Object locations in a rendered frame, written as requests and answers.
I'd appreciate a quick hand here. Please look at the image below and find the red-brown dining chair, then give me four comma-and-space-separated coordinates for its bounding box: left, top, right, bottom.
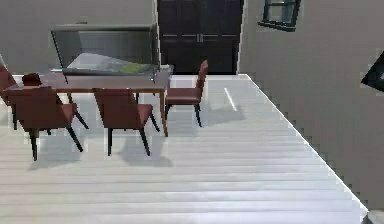
92, 87, 161, 157
3, 85, 90, 162
164, 59, 210, 128
0, 63, 18, 131

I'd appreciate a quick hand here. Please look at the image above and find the dark double room door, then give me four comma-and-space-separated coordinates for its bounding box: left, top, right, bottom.
156, 0, 245, 75

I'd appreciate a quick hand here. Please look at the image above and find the brown wooden dining table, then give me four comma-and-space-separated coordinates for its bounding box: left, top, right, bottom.
5, 65, 175, 138

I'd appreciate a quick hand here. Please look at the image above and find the large grey laptop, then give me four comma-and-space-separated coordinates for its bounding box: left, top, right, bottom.
49, 23, 161, 77

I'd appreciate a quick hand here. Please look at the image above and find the black framed window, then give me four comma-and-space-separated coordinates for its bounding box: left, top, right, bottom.
257, 0, 302, 33

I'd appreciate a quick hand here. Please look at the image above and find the dark brown round bowl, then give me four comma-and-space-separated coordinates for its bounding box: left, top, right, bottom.
21, 72, 43, 87

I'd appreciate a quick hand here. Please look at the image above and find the black framed wall picture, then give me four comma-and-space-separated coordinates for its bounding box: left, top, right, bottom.
360, 49, 384, 94

